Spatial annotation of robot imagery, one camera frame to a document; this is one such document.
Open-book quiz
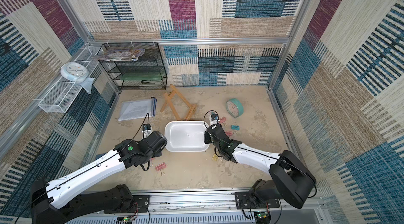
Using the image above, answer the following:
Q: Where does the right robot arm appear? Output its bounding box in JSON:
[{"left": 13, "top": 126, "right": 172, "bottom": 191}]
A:
[{"left": 205, "top": 124, "right": 316, "bottom": 209}]

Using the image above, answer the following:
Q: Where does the white wire mesh basket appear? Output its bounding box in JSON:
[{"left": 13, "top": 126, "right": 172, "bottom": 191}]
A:
[{"left": 39, "top": 47, "right": 99, "bottom": 113}]

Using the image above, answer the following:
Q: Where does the pink binder clip front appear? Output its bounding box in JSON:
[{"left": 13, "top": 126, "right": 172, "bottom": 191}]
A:
[{"left": 155, "top": 163, "right": 166, "bottom": 176}]

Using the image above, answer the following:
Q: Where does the black stapler on shelf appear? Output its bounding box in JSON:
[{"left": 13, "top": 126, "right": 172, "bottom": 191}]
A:
[{"left": 141, "top": 80, "right": 162, "bottom": 86}]

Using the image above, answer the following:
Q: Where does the magazine on shelf top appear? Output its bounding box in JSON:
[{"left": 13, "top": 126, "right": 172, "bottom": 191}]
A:
[{"left": 91, "top": 49, "right": 146, "bottom": 61}]

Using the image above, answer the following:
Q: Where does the green folder on shelf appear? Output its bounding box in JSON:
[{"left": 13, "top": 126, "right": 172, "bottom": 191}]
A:
[{"left": 119, "top": 72, "right": 163, "bottom": 81}]

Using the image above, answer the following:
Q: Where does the teal binder clip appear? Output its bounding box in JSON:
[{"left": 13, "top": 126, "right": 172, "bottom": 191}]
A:
[{"left": 230, "top": 125, "right": 240, "bottom": 133}]

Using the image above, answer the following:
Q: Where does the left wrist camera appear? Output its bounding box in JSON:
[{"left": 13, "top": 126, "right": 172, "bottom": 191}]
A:
[{"left": 142, "top": 124, "right": 153, "bottom": 139}]

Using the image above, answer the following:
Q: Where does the white plastic storage box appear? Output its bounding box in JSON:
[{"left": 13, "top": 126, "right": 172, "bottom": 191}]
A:
[{"left": 164, "top": 121, "right": 209, "bottom": 152}]

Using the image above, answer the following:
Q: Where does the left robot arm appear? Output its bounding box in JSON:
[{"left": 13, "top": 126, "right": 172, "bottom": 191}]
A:
[{"left": 31, "top": 131, "right": 167, "bottom": 224}]

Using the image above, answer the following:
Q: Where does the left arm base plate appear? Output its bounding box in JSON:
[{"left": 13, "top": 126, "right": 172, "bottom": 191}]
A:
[{"left": 126, "top": 195, "right": 150, "bottom": 213}]

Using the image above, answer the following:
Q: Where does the green round alarm clock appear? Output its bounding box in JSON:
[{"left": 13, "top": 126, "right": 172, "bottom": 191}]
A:
[{"left": 226, "top": 98, "right": 244, "bottom": 118}]

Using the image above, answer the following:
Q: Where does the wooden easel stand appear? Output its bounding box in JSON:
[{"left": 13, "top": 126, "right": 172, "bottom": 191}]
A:
[{"left": 160, "top": 84, "right": 197, "bottom": 121}]

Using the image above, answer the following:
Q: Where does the black mesh shelf rack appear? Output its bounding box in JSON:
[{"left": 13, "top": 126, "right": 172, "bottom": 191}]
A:
[{"left": 98, "top": 42, "right": 168, "bottom": 91}]

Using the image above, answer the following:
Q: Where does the white round wall clock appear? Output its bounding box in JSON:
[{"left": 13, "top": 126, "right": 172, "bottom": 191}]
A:
[{"left": 60, "top": 62, "right": 89, "bottom": 83}]

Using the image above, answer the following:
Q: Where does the yellow binder clip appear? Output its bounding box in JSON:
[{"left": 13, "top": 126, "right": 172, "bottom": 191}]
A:
[{"left": 212, "top": 154, "right": 219, "bottom": 161}]

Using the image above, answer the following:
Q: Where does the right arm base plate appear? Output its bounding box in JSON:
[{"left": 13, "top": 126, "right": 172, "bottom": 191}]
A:
[{"left": 234, "top": 191, "right": 280, "bottom": 210}]

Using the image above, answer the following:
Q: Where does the blue cloth pad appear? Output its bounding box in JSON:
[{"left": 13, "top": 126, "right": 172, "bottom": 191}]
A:
[{"left": 95, "top": 153, "right": 106, "bottom": 160}]

